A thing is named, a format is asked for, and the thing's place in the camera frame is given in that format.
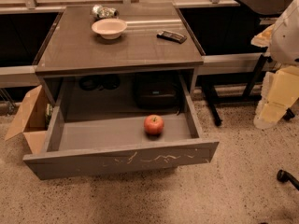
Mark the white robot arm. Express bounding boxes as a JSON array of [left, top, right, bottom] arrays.
[[251, 0, 299, 129]]

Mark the black remote-like bar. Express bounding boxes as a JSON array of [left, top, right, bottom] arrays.
[[157, 30, 187, 44]]

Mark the red apple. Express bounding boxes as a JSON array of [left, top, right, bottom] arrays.
[[144, 115, 164, 135]]

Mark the black side table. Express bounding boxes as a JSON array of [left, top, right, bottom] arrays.
[[196, 0, 292, 126]]

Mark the open grey drawer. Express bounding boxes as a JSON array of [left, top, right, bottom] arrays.
[[23, 75, 219, 179]]

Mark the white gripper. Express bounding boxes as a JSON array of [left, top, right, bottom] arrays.
[[253, 66, 299, 129]]

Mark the grey counter cabinet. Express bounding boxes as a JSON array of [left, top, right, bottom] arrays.
[[36, 3, 203, 115]]

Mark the crumpled chip bag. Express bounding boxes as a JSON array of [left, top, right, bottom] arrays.
[[92, 5, 119, 20]]

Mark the cardboard box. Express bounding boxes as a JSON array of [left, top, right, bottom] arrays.
[[5, 85, 50, 154]]

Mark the black chair caster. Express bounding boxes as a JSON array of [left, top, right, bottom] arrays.
[[277, 170, 299, 190]]

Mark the black coiled cable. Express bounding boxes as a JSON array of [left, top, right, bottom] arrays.
[[78, 74, 121, 91]]

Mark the white paper bowl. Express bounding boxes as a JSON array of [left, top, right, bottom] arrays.
[[92, 19, 127, 40]]

